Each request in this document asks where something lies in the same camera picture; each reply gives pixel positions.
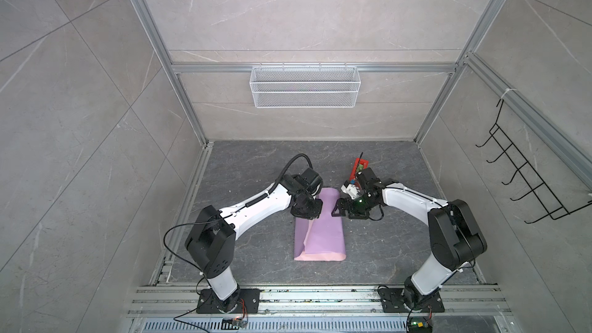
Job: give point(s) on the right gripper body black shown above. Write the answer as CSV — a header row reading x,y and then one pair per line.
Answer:
x,y
359,206

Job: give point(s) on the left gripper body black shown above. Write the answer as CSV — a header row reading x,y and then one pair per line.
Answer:
x,y
307,196

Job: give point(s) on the pink wrapping paper sheet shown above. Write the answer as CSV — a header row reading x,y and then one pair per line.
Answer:
x,y
321,239

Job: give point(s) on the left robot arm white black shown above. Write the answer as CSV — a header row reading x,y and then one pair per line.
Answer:
x,y
211,241

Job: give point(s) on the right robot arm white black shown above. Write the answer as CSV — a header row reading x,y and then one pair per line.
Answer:
x,y
455,237

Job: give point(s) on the red tape dispenser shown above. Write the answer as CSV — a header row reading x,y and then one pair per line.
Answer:
x,y
359,165

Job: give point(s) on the white wire mesh basket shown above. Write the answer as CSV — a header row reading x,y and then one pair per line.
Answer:
x,y
277,87

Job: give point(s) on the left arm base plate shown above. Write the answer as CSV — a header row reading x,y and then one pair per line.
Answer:
x,y
243,300

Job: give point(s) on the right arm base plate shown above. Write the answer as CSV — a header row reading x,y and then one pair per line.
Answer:
x,y
400,300

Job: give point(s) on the black wire hook rack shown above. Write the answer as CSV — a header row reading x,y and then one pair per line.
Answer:
x,y
526,171

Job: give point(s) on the aluminium rail base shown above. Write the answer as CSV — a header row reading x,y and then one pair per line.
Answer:
x,y
319,308

